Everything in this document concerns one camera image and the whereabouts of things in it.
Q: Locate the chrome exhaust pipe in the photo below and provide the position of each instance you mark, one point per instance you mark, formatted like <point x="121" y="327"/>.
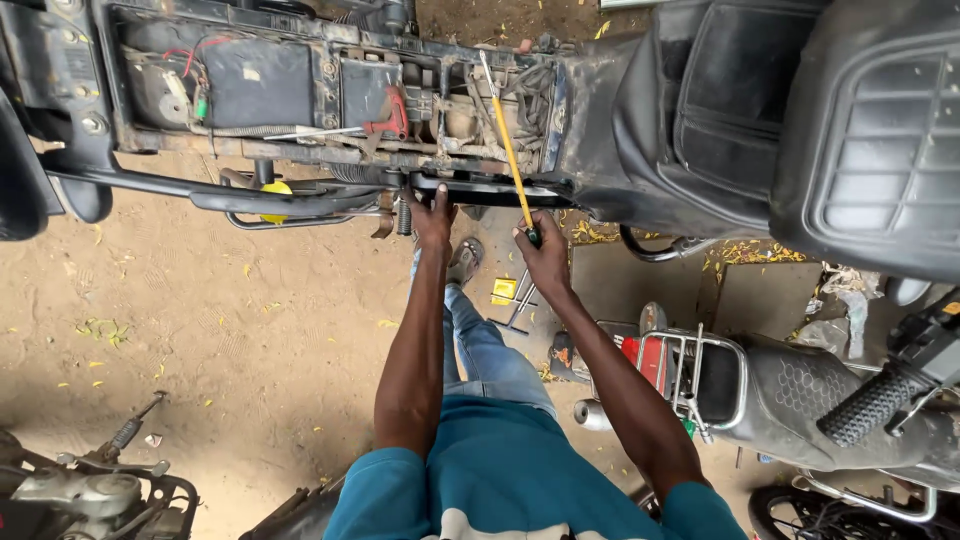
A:
<point x="592" y="415"/>

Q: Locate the yellow round cap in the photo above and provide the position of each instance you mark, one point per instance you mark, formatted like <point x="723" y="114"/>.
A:
<point x="276" y="189"/>

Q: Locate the parked motorcycle with patterned seat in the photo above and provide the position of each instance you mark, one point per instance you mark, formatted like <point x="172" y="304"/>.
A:
<point x="817" y="397"/>

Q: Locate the chrome rear carrier rack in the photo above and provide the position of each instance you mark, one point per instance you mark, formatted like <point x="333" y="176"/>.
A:
<point x="686" y="375"/>

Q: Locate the metal cross wrench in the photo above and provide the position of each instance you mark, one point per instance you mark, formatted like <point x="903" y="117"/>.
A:
<point x="519" y="304"/>

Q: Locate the person's grey sandal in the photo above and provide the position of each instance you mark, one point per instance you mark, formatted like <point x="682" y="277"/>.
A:
<point x="465" y="261"/>

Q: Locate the chrome footrest bar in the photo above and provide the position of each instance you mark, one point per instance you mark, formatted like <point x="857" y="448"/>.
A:
<point x="660" y="251"/>

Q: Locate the person's blue jeans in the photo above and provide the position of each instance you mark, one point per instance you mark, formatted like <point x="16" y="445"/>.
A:
<point x="487" y="352"/>

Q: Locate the yellow packet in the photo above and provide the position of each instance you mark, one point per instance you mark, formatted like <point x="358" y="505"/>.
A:
<point x="503" y="290"/>

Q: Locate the black spoked motorcycle wheel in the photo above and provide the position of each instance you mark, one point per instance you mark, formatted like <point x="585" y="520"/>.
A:
<point x="840" y="517"/>

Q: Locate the person's left hand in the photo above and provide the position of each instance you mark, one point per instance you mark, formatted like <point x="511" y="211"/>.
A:
<point x="433" y="225"/>

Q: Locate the person's teal shirt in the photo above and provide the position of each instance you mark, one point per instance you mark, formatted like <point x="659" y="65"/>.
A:
<point x="510" y="480"/>

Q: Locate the red tail light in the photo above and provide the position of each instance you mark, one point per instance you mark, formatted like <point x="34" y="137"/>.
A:
<point x="646" y="358"/>

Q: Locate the stripped black motorcycle frame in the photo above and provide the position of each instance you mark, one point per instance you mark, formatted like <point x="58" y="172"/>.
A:
<point x="105" y="75"/>

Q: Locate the grey motorcycle engine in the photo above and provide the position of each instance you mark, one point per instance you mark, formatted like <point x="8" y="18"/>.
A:
<point x="82" y="487"/>

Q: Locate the person's left fingers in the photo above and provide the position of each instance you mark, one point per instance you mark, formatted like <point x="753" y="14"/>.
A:
<point x="441" y="199"/>

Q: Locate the thin metal rod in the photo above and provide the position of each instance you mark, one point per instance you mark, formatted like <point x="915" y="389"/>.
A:
<point x="315" y="135"/>

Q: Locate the black shock absorber spring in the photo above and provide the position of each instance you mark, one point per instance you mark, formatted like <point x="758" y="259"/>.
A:
<point x="405" y="217"/>

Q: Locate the black rear mudguard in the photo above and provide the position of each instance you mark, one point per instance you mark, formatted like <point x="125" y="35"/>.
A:
<point x="22" y="180"/>

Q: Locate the crumpled plastic waste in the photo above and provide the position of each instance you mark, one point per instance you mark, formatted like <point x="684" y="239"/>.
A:
<point x="847" y="307"/>

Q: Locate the black motorcycle battery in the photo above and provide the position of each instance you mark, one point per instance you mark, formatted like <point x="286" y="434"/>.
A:
<point x="259" y="84"/>

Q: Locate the person's right hand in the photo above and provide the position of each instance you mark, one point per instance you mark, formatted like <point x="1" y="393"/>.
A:
<point x="549" y="259"/>

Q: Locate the long yellow screwdriver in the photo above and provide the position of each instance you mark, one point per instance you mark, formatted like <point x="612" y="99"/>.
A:
<point x="510" y="154"/>

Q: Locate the person's right fingers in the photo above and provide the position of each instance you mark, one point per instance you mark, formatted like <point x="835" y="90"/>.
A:
<point x="525" y="238"/>

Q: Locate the black motorcycle part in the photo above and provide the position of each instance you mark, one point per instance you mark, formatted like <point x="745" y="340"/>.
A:
<point x="296" y="514"/>

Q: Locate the black motorcycle grab rail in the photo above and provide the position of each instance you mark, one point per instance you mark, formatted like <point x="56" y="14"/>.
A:
<point x="225" y="196"/>

